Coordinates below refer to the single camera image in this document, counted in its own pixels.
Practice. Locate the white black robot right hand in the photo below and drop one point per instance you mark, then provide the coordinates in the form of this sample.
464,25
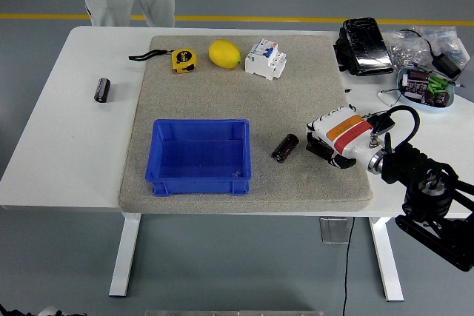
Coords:
344,131

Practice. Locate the black white robot left hand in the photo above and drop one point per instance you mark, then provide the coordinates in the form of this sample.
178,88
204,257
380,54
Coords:
52,312

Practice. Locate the dark brown cylindrical battery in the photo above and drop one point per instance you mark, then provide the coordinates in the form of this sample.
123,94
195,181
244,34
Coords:
285,148

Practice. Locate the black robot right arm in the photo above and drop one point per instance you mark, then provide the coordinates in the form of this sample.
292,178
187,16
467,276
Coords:
407,164

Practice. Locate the blue plastic box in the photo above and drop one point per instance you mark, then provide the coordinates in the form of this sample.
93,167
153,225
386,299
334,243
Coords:
200,186

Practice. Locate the capacitor board pack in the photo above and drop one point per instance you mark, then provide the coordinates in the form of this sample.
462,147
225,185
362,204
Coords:
414,92

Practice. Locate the light blue tray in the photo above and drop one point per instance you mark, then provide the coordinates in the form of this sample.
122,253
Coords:
426,108

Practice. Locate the black glossy device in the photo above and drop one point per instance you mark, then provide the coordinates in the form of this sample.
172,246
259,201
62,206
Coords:
370,46

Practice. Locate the white metal table leg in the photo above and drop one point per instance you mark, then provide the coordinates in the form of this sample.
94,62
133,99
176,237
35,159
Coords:
387,257
124,257

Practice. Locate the brown capacitor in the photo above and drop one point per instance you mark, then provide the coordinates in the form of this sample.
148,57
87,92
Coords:
419,77

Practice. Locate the clear bag of screws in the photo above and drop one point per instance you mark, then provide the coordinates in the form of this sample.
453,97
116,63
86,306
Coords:
403,53

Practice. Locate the dark capacitor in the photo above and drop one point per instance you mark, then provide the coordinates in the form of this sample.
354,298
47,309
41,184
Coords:
437,99

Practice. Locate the grey metal floor plate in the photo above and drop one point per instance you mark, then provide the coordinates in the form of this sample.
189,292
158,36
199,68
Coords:
333,231

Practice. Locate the green connector pieces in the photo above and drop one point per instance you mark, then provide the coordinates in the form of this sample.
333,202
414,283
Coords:
437,84

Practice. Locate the white circuit breaker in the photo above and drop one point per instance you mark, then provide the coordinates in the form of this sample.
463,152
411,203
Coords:
264,60

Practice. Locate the small dark screw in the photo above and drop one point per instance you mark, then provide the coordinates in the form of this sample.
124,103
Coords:
237,174

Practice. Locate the thin black pen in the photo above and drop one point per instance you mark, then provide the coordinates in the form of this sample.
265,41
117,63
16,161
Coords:
456,83

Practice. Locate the grey-brown felt mat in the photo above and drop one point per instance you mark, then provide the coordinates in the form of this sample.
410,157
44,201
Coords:
222,101

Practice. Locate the yellow lemon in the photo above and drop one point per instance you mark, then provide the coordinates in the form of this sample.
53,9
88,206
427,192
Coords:
224,54

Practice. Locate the yellow tape measure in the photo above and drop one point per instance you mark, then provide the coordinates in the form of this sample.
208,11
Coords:
184,60

